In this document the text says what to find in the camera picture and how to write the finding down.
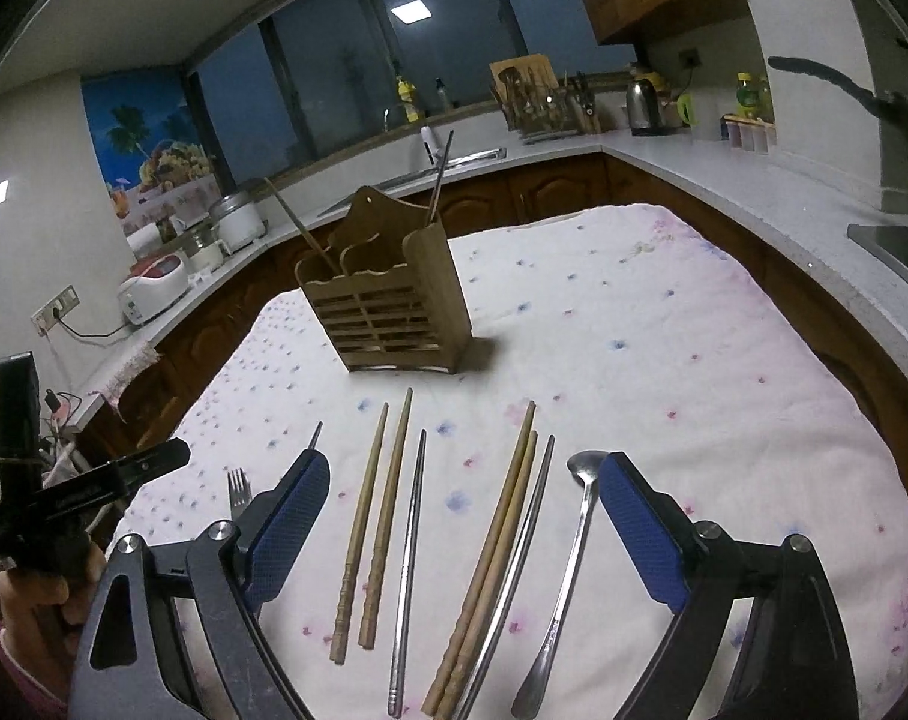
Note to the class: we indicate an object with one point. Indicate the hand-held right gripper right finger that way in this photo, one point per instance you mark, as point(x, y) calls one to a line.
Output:
point(641, 532)

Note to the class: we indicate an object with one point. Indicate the metal chopstick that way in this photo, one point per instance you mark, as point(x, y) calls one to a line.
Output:
point(440, 180)
point(316, 436)
point(410, 570)
point(524, 540)

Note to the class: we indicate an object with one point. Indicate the person's left hand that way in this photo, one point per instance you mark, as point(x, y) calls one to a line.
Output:
point(30, 601)

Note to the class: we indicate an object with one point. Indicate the dark drink bottle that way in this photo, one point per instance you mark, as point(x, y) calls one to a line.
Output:
point(765, 96)

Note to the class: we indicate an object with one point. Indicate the small steel pot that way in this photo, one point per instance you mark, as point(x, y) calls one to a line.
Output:
point(199, 246)

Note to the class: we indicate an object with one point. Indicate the lace cloth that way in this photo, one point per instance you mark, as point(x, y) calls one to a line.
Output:
point(127, 367)

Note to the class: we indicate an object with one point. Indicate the wall socket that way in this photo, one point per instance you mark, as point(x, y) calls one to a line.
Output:
point(690, 58)

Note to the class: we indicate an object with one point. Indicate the steel kitchen sink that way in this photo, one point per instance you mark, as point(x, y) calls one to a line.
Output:
point(424, 169)

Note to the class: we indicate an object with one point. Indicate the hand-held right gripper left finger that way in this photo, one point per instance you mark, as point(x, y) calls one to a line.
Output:
point(289, 532)

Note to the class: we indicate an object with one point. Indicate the yellow cap drink bottle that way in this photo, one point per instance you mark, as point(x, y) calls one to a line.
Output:
point(746, 96)

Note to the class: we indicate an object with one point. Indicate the wooden utensil holder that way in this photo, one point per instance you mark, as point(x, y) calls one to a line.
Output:
point(394, 315)

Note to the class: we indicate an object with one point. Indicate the dark pump bottle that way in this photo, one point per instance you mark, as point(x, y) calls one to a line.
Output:
point(442, 95)

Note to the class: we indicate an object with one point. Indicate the white and red rice cooker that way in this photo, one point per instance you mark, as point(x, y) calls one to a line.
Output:
point(153, 285)

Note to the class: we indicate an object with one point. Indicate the metal spoon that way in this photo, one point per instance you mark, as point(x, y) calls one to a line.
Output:
point(575, 562)

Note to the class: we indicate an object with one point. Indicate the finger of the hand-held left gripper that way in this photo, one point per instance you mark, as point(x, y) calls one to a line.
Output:
point(153, 465)

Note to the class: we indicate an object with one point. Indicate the steel gas stove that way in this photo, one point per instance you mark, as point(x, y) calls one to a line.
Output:
point(889, 244)

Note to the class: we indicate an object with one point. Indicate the metal fork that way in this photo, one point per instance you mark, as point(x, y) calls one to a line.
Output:
point(238, 495)

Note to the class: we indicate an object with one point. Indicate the yellow dish soap bottle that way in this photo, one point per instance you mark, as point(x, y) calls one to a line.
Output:
point(409, 96)

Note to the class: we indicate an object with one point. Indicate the black frying pan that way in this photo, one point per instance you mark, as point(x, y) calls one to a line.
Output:
point(821, 79)

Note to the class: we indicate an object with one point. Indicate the wooden cutting board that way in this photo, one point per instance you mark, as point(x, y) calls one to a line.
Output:
point(521, 75)

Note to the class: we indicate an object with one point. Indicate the wall outlet strip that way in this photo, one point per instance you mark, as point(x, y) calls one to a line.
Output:
point(52, 311)

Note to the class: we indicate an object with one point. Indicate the dark kitchen window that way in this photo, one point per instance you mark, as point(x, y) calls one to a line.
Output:
point(326, 75)

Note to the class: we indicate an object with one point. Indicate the steel electric kettle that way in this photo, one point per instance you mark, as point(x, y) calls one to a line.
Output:
point(645, 105)

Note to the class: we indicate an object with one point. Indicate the steel faucet with white nozzle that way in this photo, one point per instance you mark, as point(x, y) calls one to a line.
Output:
point(427, 144)

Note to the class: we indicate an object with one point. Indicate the dotted white tablecloth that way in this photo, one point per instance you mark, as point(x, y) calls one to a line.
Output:
point(649, 390)

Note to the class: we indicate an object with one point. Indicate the white cooker with steel lid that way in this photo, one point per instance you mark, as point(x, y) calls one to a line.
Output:
point(236, 219)

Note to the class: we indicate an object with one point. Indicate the green and white cup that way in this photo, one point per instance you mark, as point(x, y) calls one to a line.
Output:
point(685, 109)

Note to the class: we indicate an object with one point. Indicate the person's left forearm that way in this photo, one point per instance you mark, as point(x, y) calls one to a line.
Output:
point(30, 671)

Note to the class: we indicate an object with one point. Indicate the tropical fruit wall poster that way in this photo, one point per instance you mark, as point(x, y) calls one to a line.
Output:
point(153, 142)

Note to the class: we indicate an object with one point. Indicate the white kitchen countertop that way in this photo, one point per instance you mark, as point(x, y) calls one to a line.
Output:
point(724, 165)

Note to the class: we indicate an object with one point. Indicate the knife block with knives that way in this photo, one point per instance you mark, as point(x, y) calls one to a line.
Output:
point(585, 116)

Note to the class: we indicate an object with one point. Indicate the spice jar set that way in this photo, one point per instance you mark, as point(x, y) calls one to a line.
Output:
point(746, 133)

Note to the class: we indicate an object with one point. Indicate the wooden chopstick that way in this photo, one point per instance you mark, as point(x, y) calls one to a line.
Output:
point(504, 532)
point(388, 510)
point(364, 525)
point(296, 221)
point(488, 532)

